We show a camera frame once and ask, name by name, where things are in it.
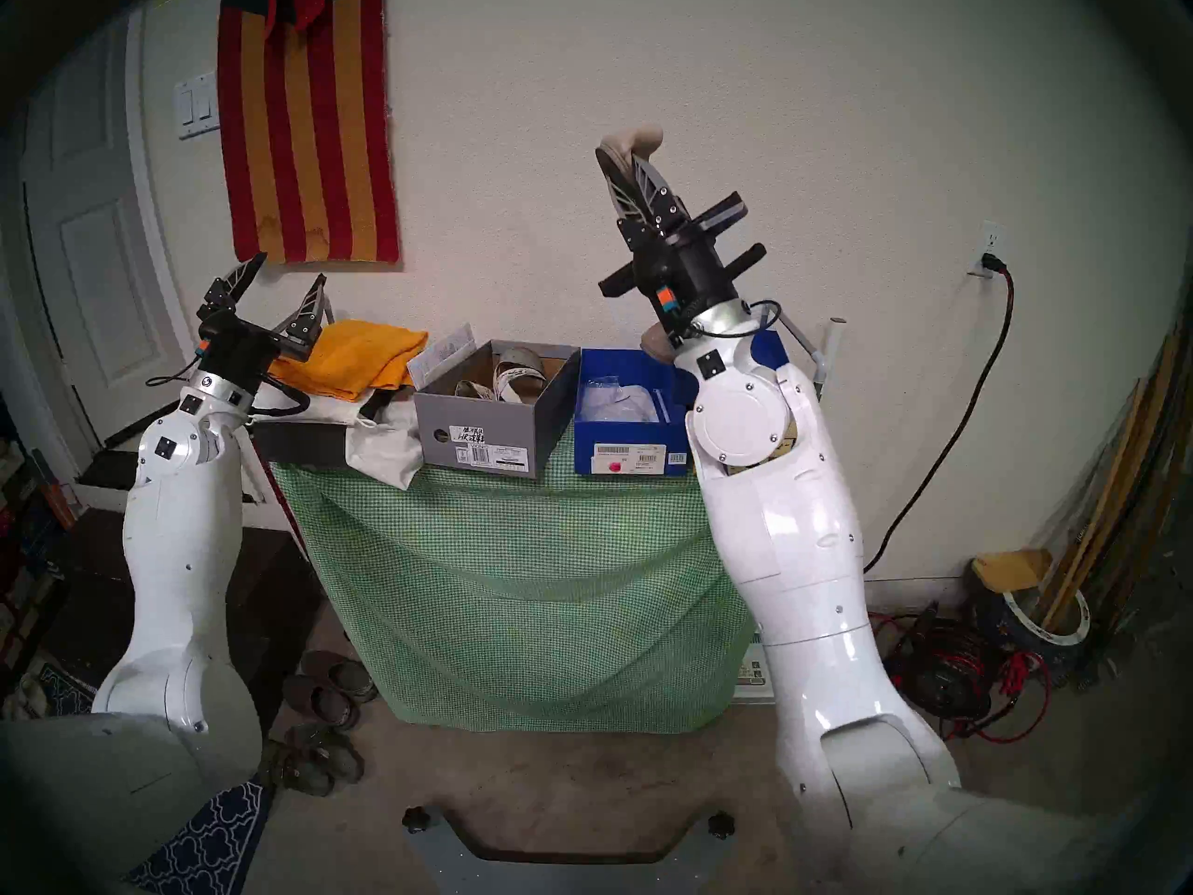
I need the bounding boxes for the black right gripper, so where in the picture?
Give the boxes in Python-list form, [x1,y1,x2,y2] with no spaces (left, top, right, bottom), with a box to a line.
[596,149,770,338]

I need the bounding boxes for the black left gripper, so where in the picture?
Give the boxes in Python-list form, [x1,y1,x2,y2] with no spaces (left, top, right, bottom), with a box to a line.
[191,253,329,406]

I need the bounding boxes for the white printed box lid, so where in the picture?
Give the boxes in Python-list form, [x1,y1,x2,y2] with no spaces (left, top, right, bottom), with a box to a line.
[407,323,476,392]

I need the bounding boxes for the open blue shoe box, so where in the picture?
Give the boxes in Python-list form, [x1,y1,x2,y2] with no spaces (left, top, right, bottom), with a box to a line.
[573,348,700,477]

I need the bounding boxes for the grey cardboard shoe box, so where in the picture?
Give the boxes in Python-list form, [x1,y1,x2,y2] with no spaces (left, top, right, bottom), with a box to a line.
[413,339,581,479]

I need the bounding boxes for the brown clog shoe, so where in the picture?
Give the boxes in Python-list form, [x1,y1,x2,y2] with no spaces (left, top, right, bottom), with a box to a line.
[303,651,380,705]
[282,674,363,734]

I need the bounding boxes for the folded orange cloth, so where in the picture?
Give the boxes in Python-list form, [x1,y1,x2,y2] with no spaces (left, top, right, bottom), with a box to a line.
[270,320,430,402]

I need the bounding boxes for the folded white cloth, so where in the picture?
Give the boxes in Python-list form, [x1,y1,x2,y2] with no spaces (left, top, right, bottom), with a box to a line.
[252,418,392,468]

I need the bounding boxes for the red orange striped flag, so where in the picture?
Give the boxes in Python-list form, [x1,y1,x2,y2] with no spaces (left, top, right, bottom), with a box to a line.
[216,0,402,268]

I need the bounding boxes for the white panel door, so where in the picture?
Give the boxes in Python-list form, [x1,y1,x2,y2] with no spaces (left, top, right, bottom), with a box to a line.
[19,7,192,437]

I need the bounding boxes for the thin red cane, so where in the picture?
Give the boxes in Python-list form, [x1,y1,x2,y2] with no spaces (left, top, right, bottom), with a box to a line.
[268,464,313,563]

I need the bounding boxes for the dark brown wooden chest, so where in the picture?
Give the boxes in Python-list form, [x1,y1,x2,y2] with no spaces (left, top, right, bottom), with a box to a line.
[65,511,327,717]

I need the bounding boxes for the cluttered storage shelf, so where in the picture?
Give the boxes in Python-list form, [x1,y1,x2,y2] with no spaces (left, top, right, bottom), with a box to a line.
[0,390,80,680]

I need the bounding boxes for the green checked tablecloth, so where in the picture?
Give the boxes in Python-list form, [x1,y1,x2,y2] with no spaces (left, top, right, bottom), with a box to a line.
[272,427,761,736]

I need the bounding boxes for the dark olive sandal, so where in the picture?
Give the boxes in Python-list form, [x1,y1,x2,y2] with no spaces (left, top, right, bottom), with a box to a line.
[289,723,366,785]
[261,739,336,799]

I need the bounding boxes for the white floor device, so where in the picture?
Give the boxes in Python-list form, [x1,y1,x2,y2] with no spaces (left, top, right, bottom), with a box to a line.
[734,637,775,706]

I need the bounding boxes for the tan cardboard block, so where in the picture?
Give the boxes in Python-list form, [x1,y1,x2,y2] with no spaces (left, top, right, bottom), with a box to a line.
[971,548,1052,593]

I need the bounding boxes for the navy patterned rug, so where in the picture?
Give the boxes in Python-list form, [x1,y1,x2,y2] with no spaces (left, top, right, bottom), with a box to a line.
[37,660,273,895]

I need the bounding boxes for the leaning wooden boards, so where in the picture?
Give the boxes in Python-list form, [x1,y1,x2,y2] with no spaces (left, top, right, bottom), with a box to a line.
[1035,324,1193,633]

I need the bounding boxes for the dark blue white-rimmed pot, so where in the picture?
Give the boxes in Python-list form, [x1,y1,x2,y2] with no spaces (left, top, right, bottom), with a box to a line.
[974,585,1091,680]

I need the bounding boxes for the left gripper plug cable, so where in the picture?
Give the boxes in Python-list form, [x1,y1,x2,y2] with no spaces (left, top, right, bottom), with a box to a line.
[146,338,208,388]

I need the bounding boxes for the gripper plug cable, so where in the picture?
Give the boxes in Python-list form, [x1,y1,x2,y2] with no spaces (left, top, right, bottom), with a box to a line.
[652,285,784,335]
[146,338,208,388]

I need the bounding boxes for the right gripper plug cable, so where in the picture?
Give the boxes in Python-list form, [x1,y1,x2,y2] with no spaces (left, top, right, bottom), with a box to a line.
[652,285,784,335]

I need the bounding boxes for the thick black left gripper cable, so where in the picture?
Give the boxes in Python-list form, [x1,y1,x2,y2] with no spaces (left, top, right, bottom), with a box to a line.
[247,380,311,419]

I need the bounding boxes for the white drawstring dust bag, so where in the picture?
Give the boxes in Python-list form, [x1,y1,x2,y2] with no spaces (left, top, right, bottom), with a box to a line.
[247,380,425,491]

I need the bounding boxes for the white double light switch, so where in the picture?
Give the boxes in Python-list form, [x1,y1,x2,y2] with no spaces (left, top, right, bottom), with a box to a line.
[174,73,222,142]

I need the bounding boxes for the grey metal cart handle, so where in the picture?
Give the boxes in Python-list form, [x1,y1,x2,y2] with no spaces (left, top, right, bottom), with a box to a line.
[778,310,845,405]

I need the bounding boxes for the white wall outlet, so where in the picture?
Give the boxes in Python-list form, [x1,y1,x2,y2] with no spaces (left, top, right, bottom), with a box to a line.
[969,220,1006,279]

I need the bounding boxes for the black power cord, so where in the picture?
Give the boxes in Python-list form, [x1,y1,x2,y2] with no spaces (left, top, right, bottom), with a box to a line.
[862,253,1015,572]

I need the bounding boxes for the black cable reel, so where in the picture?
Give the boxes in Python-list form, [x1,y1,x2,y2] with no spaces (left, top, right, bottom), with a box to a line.
[885,613,989,726]

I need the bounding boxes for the red jumper clamp cable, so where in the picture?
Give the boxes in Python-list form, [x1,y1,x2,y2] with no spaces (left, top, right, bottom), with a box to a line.
[946,649,1054,745]

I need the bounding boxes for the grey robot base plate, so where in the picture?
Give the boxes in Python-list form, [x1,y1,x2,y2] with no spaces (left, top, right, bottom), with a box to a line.
[403,805,737,895]

